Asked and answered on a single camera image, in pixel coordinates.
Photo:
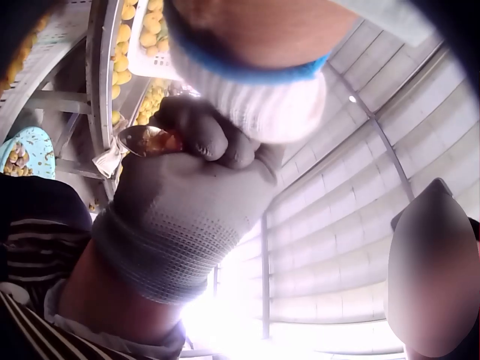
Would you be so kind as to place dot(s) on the person's right hand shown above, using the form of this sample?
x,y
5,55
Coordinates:
x,y
180,210

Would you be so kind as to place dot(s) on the person's left hand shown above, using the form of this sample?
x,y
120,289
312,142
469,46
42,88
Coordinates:
x,y
270,93

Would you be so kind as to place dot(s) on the person's left fingers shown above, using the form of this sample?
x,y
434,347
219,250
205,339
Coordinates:
x,y
210,129

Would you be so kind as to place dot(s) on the orange fruit piece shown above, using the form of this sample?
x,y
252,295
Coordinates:
x,y
168,141

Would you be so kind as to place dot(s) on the metal spoon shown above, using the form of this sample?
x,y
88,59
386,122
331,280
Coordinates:
x,y
135,140

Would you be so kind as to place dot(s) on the white rag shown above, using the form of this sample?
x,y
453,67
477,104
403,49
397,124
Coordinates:
x,y
108,159

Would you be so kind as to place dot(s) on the white crate of yellow fruit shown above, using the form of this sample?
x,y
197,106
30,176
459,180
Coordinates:
x,y
152,30

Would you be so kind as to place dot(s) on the teal basin of fruit pits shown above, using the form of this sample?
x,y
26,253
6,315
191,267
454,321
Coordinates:
x,y
28,153

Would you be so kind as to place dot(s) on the white perforated crate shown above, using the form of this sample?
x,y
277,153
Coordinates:
x,y
33,56

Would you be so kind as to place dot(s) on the person's body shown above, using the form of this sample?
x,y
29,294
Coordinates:
x,y
37,240

